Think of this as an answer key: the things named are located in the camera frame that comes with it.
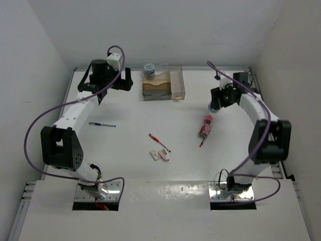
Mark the blue tape roll stack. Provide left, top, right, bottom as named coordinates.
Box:
left=143, top=63, right=155, bottom=79

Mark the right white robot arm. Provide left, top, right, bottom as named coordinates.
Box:
left=209, top=72, right=291, bottom=192

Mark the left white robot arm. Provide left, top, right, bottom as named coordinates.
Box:
left=41, top=59, right=133, bottom=198

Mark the transparent tiered desk organizer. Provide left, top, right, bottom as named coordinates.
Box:
left=142, top=64, right=171, bottom=101

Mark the pink cap glue stick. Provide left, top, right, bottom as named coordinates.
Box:
left=199, top=115, right=213, bottom=138

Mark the blue ballpoint pen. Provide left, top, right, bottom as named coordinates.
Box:
left=88, top=122, right=116, bottom=128

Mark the red gel pen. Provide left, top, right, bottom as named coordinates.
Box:
left=148, top=133, right=171, bottom=153

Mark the white eraser block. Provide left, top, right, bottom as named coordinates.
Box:
left=149, top=150, right=161, bottom=161

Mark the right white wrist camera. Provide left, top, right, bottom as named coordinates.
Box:
left=219, top=76, right=233, bottom=90

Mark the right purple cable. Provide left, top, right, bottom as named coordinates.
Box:
left=206, top=61, right=281, bottom=205

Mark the purple cable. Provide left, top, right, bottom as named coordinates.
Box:
left=24, top=45, right=126, bottom=196
left=206, top=61, right=281, bottom=205

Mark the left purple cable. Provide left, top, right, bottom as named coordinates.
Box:
left=24, top=45, right=126, bottom=196

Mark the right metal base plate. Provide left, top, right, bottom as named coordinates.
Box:
left=208, top=181, right=255, bottom=202

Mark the metal base plate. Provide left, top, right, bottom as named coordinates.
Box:
left=74, top=181, right=121, bottom=202
left=208, top=181, right=255, bottom=202

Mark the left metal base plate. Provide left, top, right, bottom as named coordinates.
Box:
left=74, top=181, right=121, bottom=202

